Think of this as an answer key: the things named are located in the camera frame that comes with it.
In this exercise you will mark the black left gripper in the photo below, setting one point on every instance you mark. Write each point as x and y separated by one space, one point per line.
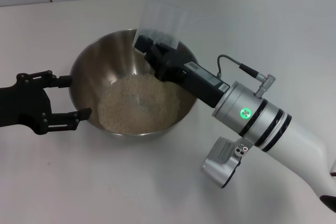
23 103

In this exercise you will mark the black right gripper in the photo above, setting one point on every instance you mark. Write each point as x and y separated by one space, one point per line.
202 85

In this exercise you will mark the clear plastic cup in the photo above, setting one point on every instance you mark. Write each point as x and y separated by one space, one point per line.
168 16

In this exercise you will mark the stainless steel mixing bowl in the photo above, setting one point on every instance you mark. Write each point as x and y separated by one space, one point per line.
105 58

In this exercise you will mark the white rice grains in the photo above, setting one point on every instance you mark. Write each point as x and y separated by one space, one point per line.
126 108

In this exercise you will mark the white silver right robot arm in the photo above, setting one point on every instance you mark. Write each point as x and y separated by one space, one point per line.
262 121

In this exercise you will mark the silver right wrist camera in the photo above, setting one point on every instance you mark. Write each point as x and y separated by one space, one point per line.
220 163

